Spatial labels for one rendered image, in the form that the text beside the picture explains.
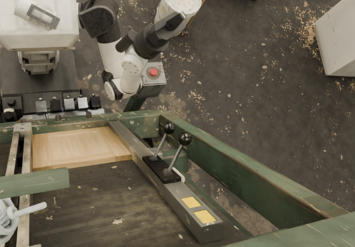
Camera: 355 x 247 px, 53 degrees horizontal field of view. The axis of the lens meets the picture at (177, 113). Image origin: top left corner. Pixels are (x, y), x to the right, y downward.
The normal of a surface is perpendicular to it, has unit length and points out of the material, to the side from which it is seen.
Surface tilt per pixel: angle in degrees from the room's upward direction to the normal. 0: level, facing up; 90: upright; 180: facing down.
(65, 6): 23
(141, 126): 31
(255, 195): 90
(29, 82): 0
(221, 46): 0
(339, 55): 90
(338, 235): 59
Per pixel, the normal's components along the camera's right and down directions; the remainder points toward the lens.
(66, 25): 0.36, 0.07
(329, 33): -0.95, 0.00
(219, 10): 0.31, -0.33
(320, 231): -0.02, -0.97
